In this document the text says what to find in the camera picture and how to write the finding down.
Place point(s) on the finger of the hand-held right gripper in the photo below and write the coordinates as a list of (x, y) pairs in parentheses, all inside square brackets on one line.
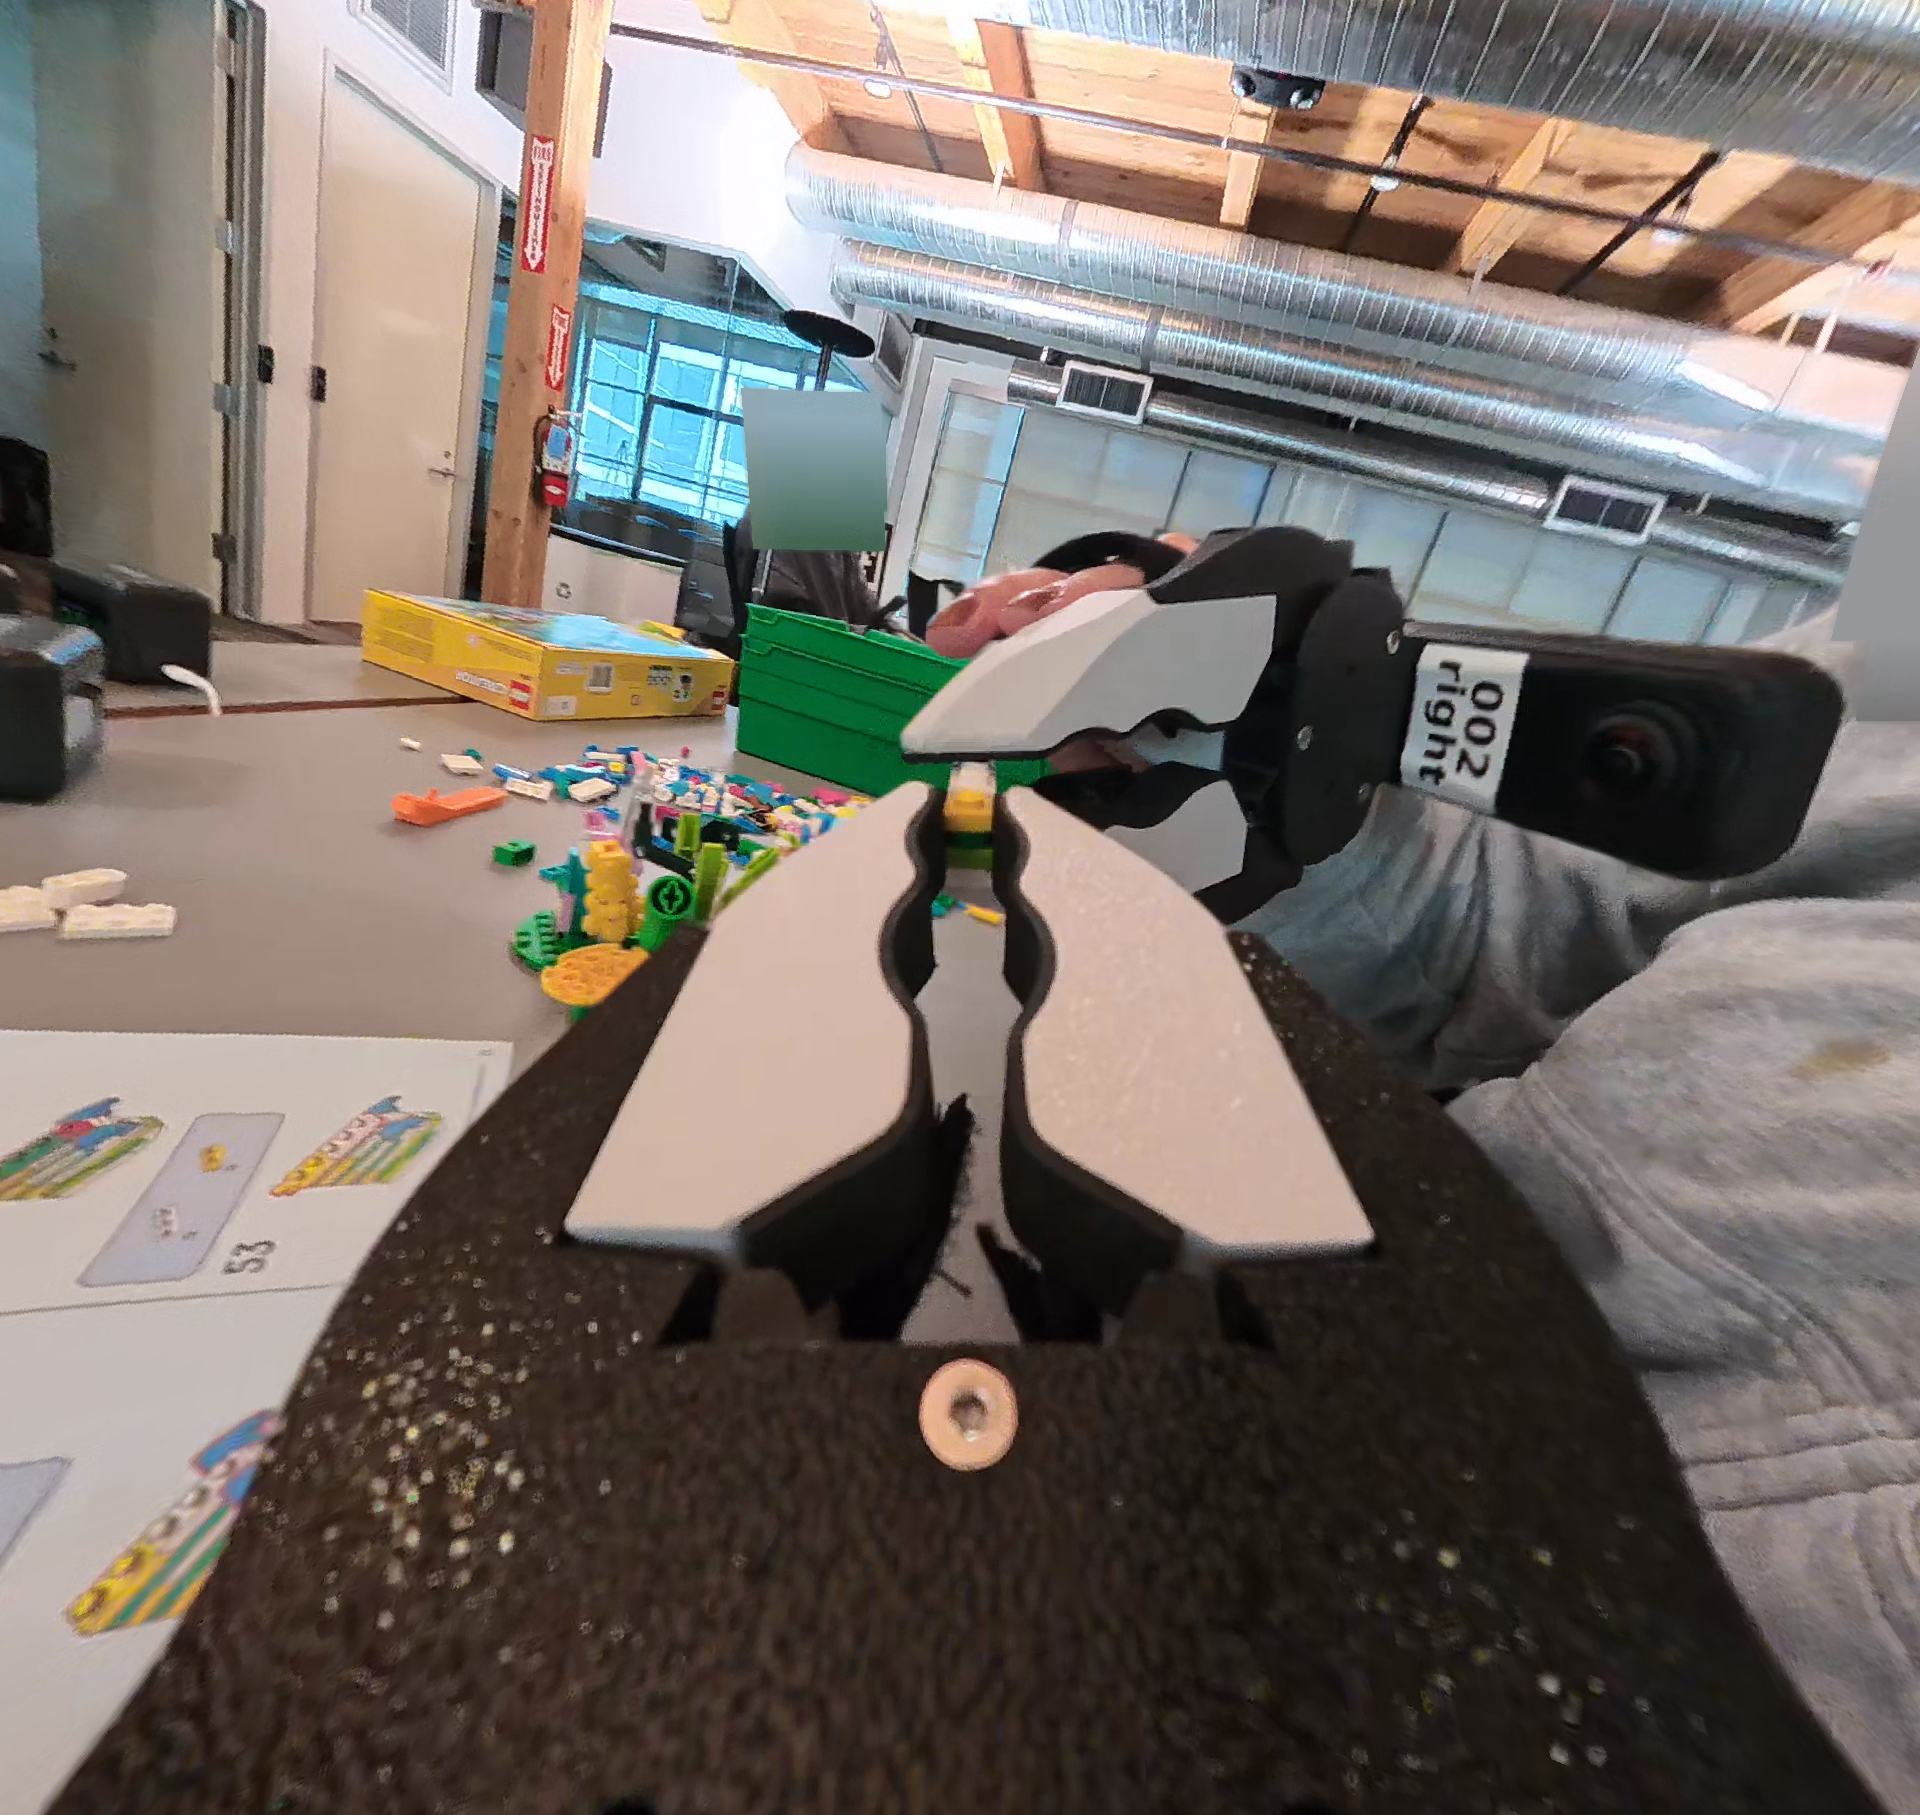
[(1096, 660), (1214, 831)]

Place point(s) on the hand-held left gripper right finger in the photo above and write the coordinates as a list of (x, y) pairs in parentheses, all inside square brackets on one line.
[(1185, 1065)]

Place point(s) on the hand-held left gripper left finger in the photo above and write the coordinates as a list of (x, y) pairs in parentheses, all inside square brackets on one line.
[(750, 1065)]

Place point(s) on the small toy brick model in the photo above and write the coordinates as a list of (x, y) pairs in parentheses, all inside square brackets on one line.
[(968, 802)]

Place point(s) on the person's right forearm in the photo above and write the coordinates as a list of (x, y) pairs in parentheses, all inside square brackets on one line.
[(1426, 945)]

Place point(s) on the person's right hand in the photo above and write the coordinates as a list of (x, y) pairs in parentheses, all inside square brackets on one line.
[(1004, 604)]

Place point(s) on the green yellow flower brick model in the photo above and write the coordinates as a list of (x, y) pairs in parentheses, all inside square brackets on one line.
[(605, 900)]

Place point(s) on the heap of toy bricks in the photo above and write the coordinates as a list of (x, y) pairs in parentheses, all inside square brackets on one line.
[(721, 793)]

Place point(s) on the stack of green bins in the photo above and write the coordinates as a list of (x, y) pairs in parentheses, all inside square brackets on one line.
[(816, 712)]

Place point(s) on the orange brick separator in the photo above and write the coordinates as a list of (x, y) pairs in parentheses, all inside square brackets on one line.
[(442, 802)]

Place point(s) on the black floor lamp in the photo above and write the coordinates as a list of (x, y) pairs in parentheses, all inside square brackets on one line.
[(828, 332)]

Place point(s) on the yellow toy box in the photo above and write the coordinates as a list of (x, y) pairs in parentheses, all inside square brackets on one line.
[(494, 644)]

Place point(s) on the person's grey sweatshirt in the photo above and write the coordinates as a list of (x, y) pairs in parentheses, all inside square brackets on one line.
[(1725, 1245)]

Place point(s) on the red fire extinguisher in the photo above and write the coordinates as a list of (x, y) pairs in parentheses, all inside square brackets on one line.
[(556, 456)]

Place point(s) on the instruction sheet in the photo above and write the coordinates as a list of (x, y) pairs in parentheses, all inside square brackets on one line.
[(150, 1095)]

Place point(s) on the white toy brick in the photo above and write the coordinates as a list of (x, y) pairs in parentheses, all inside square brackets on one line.
[(22, 912), (83, 888), (118, 919)]

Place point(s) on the black case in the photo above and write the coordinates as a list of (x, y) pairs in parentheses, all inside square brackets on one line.
[(45, 712), (140, 620)]

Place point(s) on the white door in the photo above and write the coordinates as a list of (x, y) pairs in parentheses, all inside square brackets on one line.
[(390, 347)]

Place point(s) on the silver air duct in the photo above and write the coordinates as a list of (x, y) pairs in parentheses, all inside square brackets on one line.
[(974, 287), (1047, 227), (1498, 1)]

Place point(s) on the wooden post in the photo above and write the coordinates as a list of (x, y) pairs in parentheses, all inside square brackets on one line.
[(548, 347)]

